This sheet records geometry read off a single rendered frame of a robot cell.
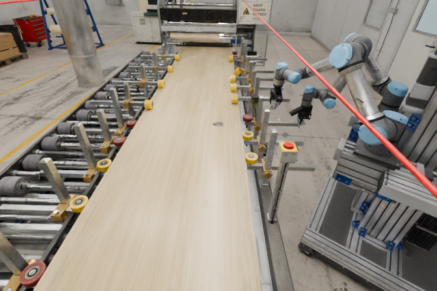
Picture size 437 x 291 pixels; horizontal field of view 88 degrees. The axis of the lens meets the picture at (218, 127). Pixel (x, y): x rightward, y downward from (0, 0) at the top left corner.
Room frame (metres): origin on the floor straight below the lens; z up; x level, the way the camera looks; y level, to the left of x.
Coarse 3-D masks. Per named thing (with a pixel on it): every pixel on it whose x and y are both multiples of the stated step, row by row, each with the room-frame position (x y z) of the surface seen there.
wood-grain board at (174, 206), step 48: (192, 48) 3.78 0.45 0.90; (192, 96) 1.97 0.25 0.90; (144, 144) 1.20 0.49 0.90; (192, 144) 1.21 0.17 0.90; (240, 144) 1.23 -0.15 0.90; (96, 192) 0.79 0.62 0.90; (144, 192) 0.80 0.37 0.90; (192, 192) 0.80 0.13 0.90; (240, 192) 0.81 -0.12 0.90; (96, 240) 0.53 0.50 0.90; (144, 240) 0.54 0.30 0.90; (192, 240) 0.54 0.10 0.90; (240, 240) 0.55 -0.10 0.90; (48, 288) 0.36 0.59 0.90; (96, 288) 0.36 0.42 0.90; (144, 288) 0.36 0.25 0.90; (192, 288) 0.37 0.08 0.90; (240, 288) 0.37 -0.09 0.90
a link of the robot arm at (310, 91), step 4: (304, 88) 1.61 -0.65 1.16; (308, 88) 1.57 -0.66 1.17; (312, 88) 1.56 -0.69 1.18; (304, 92) 1.58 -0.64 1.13; (308, 92) 1.56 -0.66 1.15; (312, 92) 1.56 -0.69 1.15; (316, 92) 1.56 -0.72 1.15; (304, 96) 1.58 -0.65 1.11; (308, 96) 1.56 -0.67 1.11; (312, 96) 1.56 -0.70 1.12; (304, 100) 1.57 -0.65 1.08; (308, 100) 1.56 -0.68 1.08
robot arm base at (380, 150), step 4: (388, 140) 0.98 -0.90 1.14; (396, 140) 0.98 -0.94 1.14; (364, 144) 1.06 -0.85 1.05; (368, 144) 1.03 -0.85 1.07; (380, 144) 0.99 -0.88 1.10; (392, 144) 0.98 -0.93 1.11; (368, 148) 1.01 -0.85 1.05; (372, 148) 1.00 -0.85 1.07; (376, 148) 0.99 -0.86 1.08; (380, 148) 0.98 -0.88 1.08; (384, 148) 0.97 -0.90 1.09; (372, 152) 0.99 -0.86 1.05; (376, 152) 0.98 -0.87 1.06; (380, 152) 0.97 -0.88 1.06; (384, 152) 0.96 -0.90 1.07; (388, 152) 0.97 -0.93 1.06; (380, 156) 0.96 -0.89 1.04; (384, 156) 0.96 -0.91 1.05; (388, 156) 0.96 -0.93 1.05
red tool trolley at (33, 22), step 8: (40, 16) 7.70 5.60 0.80; (16, 24) 7.10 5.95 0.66; (24, 24) 7.11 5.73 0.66; (32, 24) 7.18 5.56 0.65; (40, 24) 7.53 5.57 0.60; (24, 32) 7.10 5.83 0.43; (32, 32) 7.11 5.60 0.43; (40, 32) 7.38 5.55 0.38; (24, 40) 7.10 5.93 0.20; (32, 40) 7.11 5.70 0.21; (40, 40) 7.27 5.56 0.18
